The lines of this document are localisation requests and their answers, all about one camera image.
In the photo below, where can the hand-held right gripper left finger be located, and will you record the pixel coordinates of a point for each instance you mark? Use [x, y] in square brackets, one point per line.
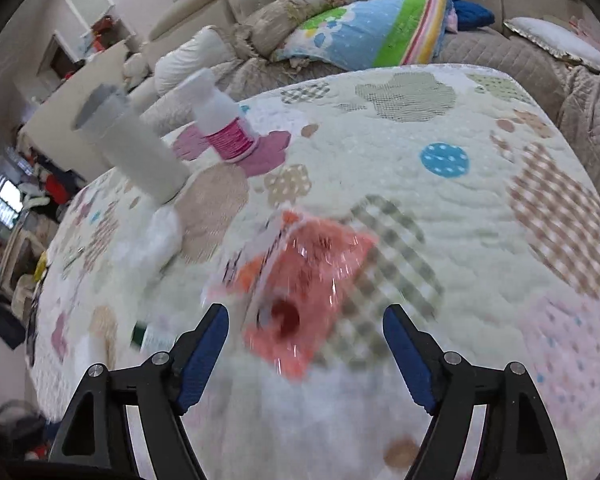
[202, 360]

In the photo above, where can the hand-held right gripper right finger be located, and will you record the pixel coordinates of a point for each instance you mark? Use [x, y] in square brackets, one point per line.
[407, 360]

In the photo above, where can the orange snack packet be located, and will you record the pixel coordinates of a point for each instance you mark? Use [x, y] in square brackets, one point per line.
[320, 270]

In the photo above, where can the green white tube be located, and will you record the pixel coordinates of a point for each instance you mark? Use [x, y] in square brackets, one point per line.
[152, 337]

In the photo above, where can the patchwork patterned quilt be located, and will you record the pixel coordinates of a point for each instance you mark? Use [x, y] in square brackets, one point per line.
[380, 160]

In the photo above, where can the white thermos flask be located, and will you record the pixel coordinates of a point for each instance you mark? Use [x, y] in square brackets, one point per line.
[135, 155]

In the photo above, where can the white bottle pink label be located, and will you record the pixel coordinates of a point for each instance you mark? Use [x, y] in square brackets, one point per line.
[225, 130]

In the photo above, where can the cream pillow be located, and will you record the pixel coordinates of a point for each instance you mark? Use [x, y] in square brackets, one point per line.
[180, 62]

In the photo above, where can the beige quilted sofa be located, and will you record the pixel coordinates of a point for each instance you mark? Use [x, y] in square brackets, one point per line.
[480, 50]

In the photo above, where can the colourful striped pillow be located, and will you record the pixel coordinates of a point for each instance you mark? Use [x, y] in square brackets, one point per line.
[370, 30]

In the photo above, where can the blue knitted cloth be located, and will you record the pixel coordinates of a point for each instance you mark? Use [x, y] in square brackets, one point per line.
[472, 15]

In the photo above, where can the white cushion gold trim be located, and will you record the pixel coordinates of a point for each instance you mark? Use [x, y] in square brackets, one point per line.
[550, 35]

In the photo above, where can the beige floral bolster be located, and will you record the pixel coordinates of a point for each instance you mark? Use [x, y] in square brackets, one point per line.
[290, 15]

